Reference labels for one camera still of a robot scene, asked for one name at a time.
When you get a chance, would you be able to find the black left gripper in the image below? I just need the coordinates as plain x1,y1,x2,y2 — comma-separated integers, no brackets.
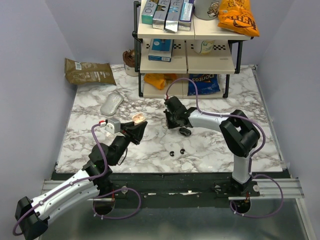
110,119,148,167

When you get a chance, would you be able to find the beige earbud charging case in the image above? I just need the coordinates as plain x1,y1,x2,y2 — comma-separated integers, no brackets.
131,113,146,125

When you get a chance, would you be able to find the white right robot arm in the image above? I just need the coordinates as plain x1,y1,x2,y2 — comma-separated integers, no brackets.
164,96,261,196

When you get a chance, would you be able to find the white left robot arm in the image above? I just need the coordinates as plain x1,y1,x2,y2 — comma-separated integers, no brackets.
12,119,148,240

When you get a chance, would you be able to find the black earbud charging case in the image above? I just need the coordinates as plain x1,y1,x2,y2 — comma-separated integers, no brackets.
178,127,192,137

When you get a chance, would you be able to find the orange snack bag bottom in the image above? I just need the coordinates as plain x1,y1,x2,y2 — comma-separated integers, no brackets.
144,73,178,90

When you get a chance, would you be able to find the blue Doritos bag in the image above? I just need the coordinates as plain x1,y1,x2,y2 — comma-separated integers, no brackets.
189,73,221,95

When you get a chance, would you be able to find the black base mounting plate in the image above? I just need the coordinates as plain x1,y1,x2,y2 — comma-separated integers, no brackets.
94,172,289,214

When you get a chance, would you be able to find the three-tier beige shelf rack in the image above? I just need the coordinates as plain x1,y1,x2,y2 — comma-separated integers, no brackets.
132,0,250,99

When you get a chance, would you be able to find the blue box middle shelf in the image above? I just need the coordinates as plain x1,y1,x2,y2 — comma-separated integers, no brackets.
148,38,174,62

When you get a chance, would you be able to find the brown lidded cup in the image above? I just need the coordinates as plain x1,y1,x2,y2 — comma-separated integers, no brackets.
122,49,139,77

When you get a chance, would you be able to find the brown snack bag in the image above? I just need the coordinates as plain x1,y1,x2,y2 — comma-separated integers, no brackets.
64,58,116,85

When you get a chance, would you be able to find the silver blue toothpaste box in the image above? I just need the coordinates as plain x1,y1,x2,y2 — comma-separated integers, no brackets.
164,0,184,33

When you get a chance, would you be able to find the blue white toothpaste box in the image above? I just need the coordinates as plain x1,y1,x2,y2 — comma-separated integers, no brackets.
178,0,194,31

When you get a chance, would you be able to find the teal toothpaste box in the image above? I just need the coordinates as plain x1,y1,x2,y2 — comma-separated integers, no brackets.
141,0,159,25

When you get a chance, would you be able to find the white printed mug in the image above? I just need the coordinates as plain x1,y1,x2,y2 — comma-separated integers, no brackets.
194,0,221,21

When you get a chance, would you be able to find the orange chips bag top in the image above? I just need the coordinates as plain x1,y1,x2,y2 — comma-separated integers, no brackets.
217,0,260,37

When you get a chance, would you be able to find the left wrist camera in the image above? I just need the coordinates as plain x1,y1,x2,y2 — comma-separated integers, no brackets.
104,117,121,135

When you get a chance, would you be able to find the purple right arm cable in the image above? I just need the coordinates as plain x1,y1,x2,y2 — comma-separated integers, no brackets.
164,77,285,218

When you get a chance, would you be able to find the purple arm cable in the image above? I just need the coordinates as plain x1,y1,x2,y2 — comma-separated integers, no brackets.
12,121,142,237
164,77,285,218

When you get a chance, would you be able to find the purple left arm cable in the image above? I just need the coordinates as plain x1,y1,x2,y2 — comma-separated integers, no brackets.
12,121,142,237

